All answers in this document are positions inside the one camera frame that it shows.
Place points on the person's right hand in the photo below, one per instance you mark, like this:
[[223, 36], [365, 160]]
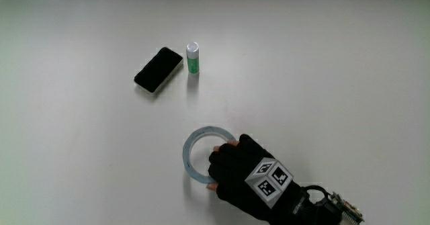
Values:
[[235, 171]]

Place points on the green glue stick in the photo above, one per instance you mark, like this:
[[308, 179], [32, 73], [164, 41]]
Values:
[[193, 61]]

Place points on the black whiteboard eraser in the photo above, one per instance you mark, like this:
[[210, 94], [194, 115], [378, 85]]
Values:
[[158, 69]]

